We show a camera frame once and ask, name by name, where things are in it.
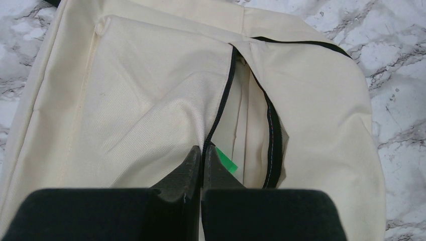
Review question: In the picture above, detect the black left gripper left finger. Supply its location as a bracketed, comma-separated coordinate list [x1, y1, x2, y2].
[3, 146, 201, 240]

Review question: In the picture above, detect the green marker pen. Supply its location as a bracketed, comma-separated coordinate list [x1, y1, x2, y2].
[216, 147, 238, 174]

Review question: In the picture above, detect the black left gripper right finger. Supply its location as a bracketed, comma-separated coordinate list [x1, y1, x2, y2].
[201, 146, 346, 240]

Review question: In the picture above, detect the cream canvas backpack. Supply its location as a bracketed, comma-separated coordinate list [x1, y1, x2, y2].
[1, 1, 386, 240]

